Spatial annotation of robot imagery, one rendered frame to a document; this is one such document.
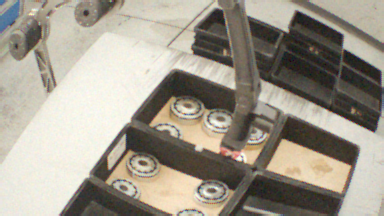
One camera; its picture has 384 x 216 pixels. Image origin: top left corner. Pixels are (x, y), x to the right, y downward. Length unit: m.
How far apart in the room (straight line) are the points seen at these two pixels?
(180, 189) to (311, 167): 0.47
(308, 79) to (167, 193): 1.55
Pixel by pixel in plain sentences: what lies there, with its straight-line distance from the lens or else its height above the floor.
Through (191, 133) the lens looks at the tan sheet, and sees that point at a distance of 2.03.
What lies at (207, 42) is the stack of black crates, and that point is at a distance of 2.97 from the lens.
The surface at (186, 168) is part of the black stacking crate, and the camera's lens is 1.88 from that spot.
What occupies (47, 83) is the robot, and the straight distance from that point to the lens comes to 2.62.
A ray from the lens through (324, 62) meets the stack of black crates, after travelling 3.25.
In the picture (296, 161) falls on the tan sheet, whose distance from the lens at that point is 2.01.
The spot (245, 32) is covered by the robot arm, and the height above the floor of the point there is 1.34.
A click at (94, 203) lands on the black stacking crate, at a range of 1.76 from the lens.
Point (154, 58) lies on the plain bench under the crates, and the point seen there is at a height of 0.70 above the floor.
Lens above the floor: 2.17
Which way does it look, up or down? 39 degrees down
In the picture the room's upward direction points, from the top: 8 degrees clockwise
